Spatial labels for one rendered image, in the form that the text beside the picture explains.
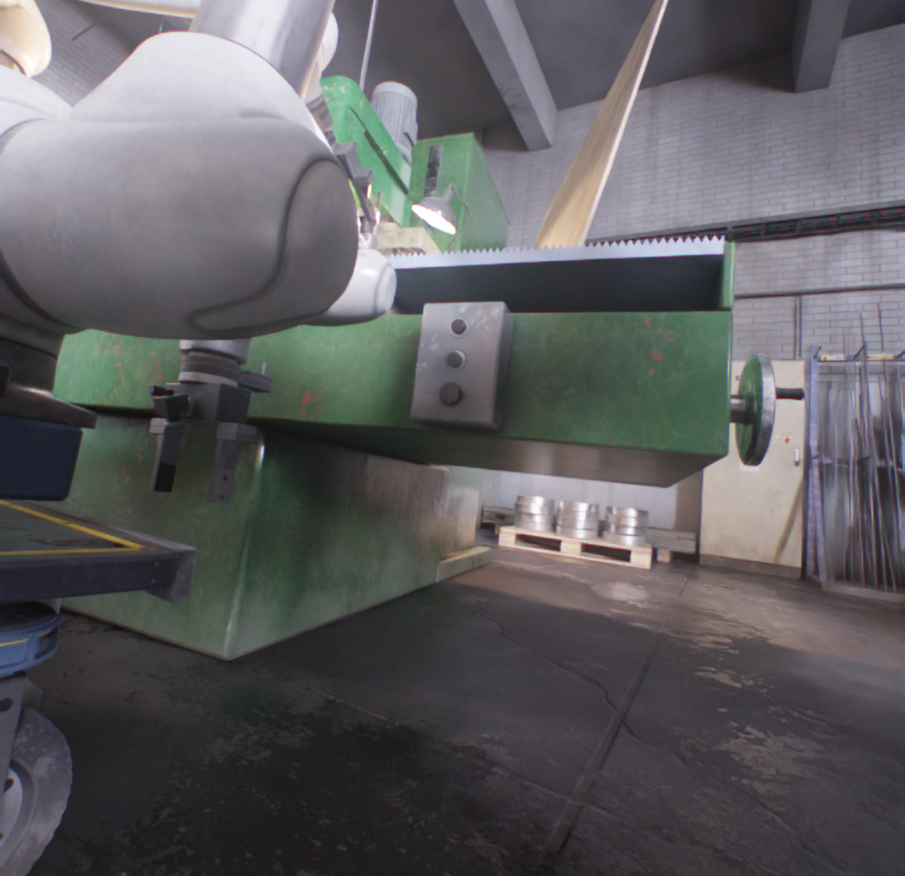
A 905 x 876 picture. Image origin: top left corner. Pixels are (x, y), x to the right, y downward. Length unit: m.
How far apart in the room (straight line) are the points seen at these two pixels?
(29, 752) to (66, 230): 0.44
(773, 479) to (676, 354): 4.60
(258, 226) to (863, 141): 6.89
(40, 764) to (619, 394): 0.79
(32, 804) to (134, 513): 0.84
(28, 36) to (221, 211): 1.06
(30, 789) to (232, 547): 0.64
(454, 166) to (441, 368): 2.09
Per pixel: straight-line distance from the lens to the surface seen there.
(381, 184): 2.49
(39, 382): 0.52
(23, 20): 1.38
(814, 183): 6.81
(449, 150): 2.88
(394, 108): 2.77
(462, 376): 0.79
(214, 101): 0.40
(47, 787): 0.65
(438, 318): 0.83
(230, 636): 1.21
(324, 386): 0.99
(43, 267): 0.43
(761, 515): 5.39
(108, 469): 1.49
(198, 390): 0.74
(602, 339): 0.84
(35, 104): 0.54
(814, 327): 6.14
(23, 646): 0.56
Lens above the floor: 0.41
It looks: 8 degrees up
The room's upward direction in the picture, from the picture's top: 7 degrees clockwise
